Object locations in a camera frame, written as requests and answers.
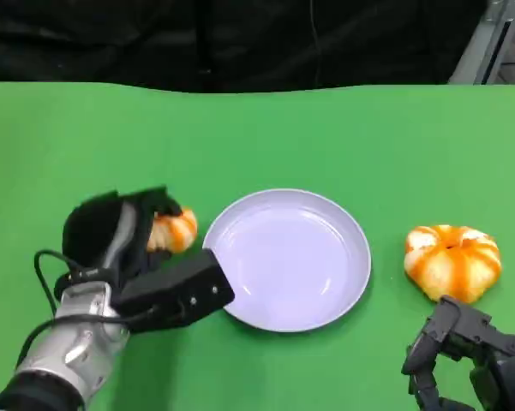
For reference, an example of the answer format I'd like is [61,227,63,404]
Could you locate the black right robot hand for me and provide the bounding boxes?
[400,294,515,411]

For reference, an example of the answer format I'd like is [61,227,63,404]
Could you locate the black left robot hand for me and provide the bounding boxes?
[55,184,185,296]

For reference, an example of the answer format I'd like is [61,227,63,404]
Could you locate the orange white toy bread roll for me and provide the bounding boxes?
[404,223,503,306]
[147,207,199,254]

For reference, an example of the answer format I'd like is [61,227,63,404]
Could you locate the black fabric drape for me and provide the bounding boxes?
[0,0,490,93]

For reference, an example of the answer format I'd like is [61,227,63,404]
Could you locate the lilac plate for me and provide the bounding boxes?
[201,188,373,333]

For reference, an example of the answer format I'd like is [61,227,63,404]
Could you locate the green table cloth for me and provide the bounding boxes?
[0,80,515,411]

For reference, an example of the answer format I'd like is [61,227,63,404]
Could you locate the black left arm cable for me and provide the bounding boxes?
[15,250,158,367]

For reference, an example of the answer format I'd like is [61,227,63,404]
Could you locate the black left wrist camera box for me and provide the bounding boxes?
[111,248,236,334]

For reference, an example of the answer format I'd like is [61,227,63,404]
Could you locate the thin hanging cable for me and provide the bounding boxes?
[309,0,323,86]

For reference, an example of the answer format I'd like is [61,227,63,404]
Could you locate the aluminium frame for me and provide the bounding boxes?
[447,0,515,86]

